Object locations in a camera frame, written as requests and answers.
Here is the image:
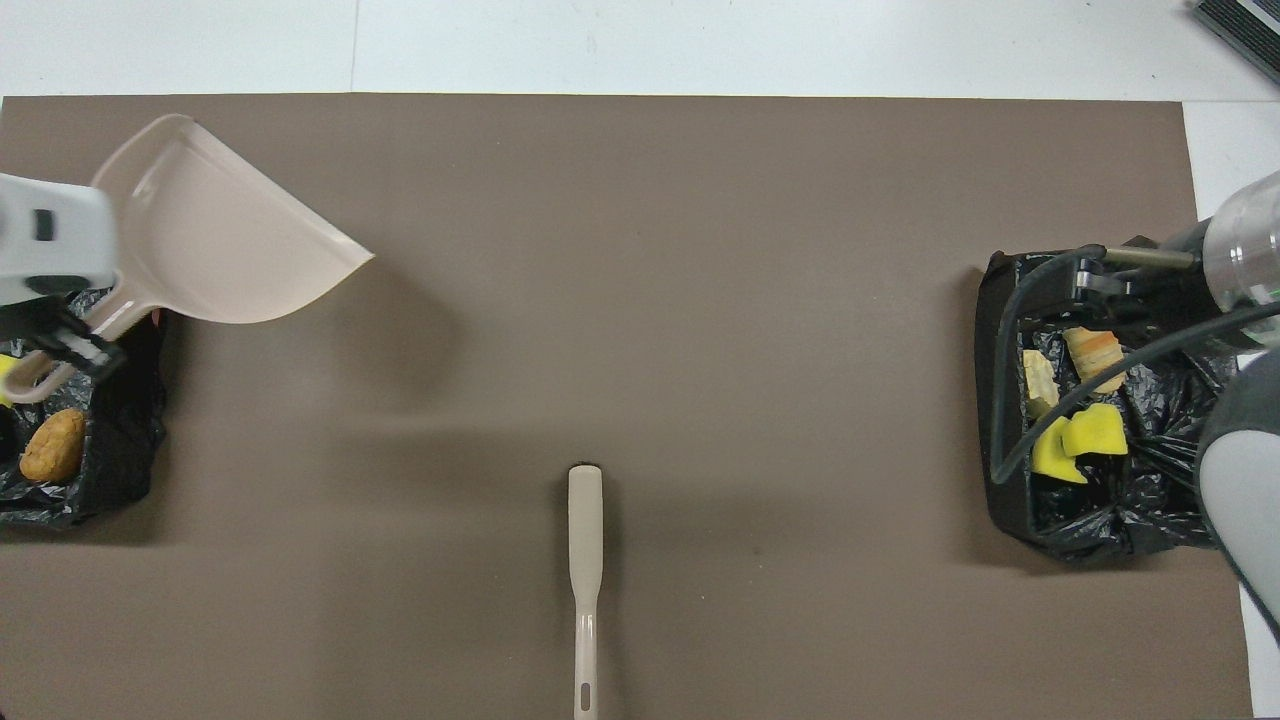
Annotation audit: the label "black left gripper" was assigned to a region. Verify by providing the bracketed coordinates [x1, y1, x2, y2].
[0, 295, 127, 379]

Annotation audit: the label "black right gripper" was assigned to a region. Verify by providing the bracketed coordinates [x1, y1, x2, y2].
[1073, 220, 1236, 331]

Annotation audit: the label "beige striped bread piece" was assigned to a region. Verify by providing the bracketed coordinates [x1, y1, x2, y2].
[1062, 327, 1129, 394]

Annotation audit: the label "brown peanut shaped bread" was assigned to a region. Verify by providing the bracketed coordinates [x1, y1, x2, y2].
[19, 408, 87, 484]

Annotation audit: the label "beige plastic dustpan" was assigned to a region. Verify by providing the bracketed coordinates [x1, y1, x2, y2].
[0, 113, 376, 406]

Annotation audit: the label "beige brush black bristles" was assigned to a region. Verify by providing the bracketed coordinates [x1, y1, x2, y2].
[567, 463, 605, 720]

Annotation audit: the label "black bag lined bin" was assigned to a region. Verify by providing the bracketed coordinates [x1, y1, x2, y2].
[0, 290, 169, 529]
[975, 236, 1257, 566]

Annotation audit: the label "dark ribbed panel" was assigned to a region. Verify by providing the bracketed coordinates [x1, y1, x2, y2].
[1190, 0, 1280, 86]

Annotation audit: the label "brown table mat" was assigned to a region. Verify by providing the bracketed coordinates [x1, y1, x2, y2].
[0, 95, 1253, 720]

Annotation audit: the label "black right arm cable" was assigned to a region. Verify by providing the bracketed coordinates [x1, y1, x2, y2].
[990, 245, 1280, 487]

